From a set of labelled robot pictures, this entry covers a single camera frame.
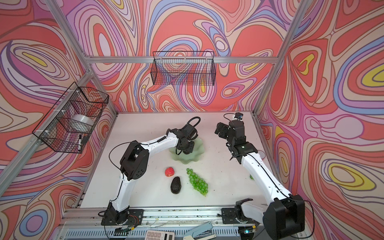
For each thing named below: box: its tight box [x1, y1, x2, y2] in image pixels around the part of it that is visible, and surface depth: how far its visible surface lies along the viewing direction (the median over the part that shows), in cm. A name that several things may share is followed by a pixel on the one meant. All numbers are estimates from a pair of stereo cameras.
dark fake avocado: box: [170, 176, 182, 195], surface depth 81 cm
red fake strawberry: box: [164, 167, 175, 177], surface depth 86 cm
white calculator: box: [144, 230, 175, 240], surface depth 69 cm
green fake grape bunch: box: [186, 168, 209, 197], surface depth 82 cm
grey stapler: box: [183, 222, 217, 240], surface depth 69 cm
